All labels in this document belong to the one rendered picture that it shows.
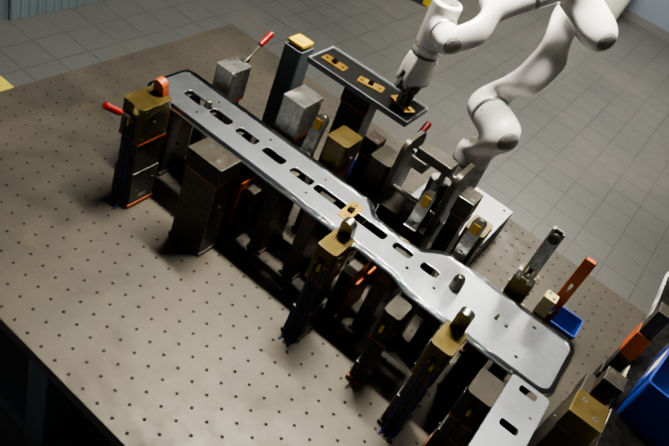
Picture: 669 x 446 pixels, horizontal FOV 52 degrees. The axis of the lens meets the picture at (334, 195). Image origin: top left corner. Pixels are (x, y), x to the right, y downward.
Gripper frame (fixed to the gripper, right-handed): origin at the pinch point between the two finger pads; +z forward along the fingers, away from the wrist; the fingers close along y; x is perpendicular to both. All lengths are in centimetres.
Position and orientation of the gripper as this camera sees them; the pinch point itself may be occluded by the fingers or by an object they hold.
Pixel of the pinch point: (405, 98)
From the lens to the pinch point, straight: 205.5
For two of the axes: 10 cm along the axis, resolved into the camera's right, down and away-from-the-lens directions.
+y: -8.3, 1.3, -5.5
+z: -3.0, 7.2, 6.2
